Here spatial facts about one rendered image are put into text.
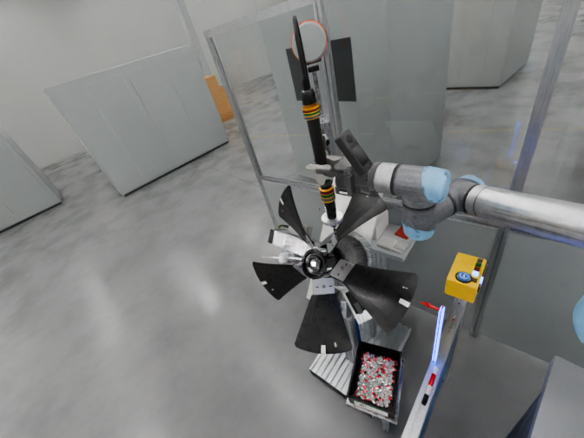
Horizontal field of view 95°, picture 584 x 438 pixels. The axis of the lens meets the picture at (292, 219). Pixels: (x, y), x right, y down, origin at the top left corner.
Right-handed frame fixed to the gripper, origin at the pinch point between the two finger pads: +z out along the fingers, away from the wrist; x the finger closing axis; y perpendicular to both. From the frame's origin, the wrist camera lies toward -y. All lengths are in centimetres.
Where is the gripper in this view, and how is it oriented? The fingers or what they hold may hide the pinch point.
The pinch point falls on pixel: (313, 162)
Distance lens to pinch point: 80.1
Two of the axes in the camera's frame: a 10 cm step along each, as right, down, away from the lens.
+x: 6.1, -5.9, 5.3
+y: 2.4, 7.8, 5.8
